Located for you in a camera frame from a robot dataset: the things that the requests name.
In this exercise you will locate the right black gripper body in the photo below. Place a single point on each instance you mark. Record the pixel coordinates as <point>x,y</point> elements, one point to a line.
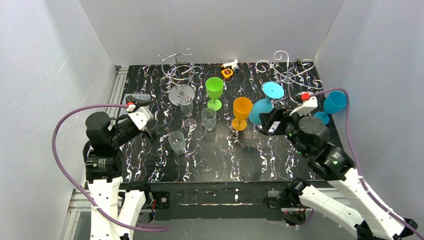
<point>271,120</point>

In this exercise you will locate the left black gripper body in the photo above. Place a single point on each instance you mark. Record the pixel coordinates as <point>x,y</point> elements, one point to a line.
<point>147,129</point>

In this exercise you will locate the blue plastic wine glass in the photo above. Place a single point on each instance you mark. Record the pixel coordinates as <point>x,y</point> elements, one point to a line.
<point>334,103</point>
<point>272,91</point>

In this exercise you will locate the chrome glass rack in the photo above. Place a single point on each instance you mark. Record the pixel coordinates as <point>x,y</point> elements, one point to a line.
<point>291,74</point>
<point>179,69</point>

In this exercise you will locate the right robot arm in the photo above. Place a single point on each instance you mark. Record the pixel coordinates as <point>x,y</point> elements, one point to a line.
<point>366,217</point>

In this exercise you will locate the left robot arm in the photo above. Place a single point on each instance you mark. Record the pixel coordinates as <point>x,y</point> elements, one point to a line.
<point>103,162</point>

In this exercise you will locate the orange plastic wine glass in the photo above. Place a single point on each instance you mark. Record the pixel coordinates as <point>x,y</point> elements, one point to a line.
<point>242,106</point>

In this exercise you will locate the green plastic wine glass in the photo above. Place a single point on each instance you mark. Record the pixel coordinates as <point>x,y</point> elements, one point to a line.
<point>214,89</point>

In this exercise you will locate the clear plastic screw box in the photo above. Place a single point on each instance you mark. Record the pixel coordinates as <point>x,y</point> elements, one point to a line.
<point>135,96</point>

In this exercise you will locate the clear stemless glass front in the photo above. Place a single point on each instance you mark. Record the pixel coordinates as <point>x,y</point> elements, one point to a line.
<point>176,140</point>

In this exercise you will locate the clear stemless glass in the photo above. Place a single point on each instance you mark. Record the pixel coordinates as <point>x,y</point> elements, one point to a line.
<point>176,140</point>
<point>209,118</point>

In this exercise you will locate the tall clear champagne flute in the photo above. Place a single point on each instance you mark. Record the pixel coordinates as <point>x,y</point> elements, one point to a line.
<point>186,105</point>

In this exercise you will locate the clear stemless glass centre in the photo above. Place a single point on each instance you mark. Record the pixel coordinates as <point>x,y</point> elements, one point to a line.
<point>209,118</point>

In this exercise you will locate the yellow tape measure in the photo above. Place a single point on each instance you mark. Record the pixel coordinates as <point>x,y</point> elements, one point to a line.
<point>227,73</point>

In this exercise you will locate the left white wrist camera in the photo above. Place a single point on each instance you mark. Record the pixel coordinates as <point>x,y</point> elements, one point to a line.
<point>140,116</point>

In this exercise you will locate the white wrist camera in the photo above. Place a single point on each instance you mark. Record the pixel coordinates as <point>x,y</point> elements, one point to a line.
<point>140,116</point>
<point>306,104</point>

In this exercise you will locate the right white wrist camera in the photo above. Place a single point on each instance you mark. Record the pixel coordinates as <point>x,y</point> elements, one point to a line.
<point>306,104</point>

